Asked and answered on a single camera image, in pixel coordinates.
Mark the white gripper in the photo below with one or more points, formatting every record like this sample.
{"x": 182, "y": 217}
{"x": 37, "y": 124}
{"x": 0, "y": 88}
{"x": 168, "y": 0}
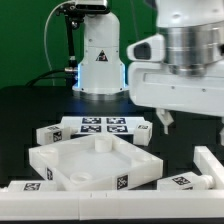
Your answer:
{"x": 151, "y": 85}

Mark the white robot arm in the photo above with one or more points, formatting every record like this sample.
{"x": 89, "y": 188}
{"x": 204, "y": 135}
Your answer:
{"x": 179, "y": 68}

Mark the white square tabletop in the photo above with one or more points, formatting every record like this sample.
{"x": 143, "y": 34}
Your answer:
{"x": 94, "y": 163}

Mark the white obstacle fence right bar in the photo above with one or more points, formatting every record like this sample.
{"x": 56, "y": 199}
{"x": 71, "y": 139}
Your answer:
{"x": 208, "y": 164}

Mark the white obstacle fence bar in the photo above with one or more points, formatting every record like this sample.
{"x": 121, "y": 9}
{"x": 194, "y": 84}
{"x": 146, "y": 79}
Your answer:
{"x": 208, "y": 164}
{"x": 134, "y": 204}

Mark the white obstacle fence front bar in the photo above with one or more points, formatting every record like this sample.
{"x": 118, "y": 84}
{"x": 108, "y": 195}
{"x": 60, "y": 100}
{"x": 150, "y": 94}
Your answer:
{"x": 134, "y": 204}

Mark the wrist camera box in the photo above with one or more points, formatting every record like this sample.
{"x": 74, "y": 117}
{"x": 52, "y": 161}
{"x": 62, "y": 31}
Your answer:
{"x": 151, "y": 49}

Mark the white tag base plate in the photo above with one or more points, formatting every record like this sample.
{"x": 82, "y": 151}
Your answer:
{"x": 95, "y": 124}

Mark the black camera stand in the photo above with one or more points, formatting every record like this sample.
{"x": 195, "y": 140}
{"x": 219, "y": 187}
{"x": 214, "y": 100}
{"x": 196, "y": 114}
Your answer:
{"x": 73, "y": 19}

